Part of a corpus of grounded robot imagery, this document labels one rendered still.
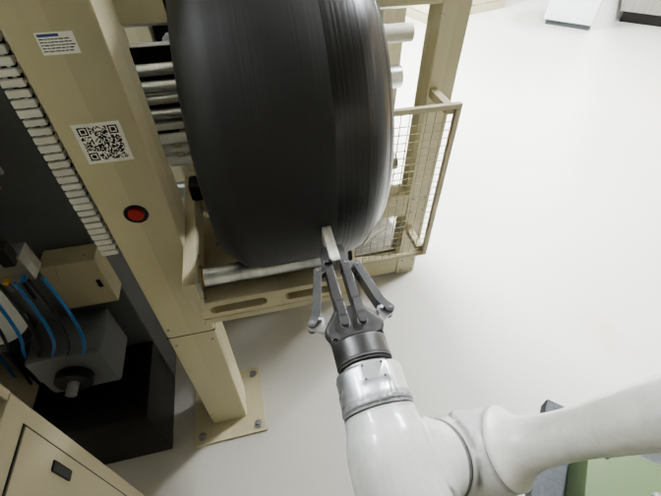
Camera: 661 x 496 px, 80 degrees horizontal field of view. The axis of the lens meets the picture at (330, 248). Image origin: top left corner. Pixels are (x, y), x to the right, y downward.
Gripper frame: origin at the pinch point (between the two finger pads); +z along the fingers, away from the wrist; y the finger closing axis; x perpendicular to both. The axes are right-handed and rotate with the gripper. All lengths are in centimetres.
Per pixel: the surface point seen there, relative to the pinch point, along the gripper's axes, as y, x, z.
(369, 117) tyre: -7.0, -17.7, 8.3
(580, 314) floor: -132, 116, 20
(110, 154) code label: 33.8, -4.2, 25.1
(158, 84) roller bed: 29, 6, 64
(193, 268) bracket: 25.7, 19.6, 14.9
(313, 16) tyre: -1.0, -27.6, 17.6
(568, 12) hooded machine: -393, 153, 394
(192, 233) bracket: 26.0, 21.1, 25.8
